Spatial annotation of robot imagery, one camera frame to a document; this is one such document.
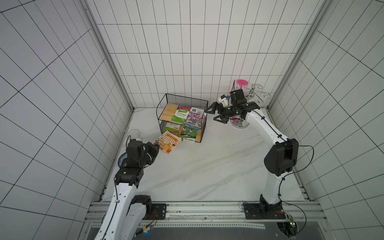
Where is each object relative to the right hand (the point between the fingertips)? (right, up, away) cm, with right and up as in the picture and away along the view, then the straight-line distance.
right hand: (203, 115), depth 83 cm
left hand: (-24, -17, -5) cm, 30 cm away
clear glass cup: (-46, -13, +17) cm, 51 cm away
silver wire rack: (+31, +14, +6) cm, 34 cm away
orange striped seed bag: (-20, -15, -1) cm, 25 cm away
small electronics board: (+40, -55, -13) cm, 69 cm away
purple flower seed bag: (-4, -2, +10) cm, 11 cm away
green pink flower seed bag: (-20, -9, +21) cm, 31 cm away
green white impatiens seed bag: (-14, 0, +10) cm, 17 cm away
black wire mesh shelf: (-24, +6, +18) cm, 31 cm away
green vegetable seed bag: (-9, -14, +20) cm, 26 cm away
